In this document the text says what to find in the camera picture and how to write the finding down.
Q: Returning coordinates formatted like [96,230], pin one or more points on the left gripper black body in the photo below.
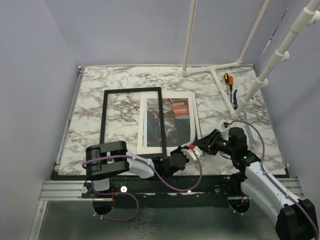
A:
[178,151]

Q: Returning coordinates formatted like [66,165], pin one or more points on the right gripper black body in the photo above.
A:
[220,144]

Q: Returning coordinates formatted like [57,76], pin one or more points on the photo with white mat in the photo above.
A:
[179,119]

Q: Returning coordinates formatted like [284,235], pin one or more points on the black picture frame brown backing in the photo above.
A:
[120,120]

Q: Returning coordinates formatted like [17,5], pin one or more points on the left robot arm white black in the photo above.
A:
[107,160]

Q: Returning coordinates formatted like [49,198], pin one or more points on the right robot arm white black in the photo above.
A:
[293,218]

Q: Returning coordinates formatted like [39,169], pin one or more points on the silver wrench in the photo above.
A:
[252,142]

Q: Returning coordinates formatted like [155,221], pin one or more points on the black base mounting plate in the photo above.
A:
[126,191]

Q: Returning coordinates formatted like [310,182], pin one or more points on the white PVC pipe stand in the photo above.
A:
[212,69]

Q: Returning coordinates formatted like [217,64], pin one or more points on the white PVC jointed pole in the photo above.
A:
[308,16]

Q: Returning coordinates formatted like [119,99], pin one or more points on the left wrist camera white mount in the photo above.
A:
[192,153]

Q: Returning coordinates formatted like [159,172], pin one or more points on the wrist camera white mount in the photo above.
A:
[225,126]
[192,153]

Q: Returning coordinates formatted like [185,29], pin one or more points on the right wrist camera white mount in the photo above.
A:
[225,126]

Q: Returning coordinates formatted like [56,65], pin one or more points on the blue handle pliers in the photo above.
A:
[235,101]

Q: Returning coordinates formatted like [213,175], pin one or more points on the orange handle screwdriver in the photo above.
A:
[230,83]

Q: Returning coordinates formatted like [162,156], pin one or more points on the aluminium front extrusion rail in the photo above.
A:
[54,190]

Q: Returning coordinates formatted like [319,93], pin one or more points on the aluminium rail left edge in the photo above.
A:
[81,70]

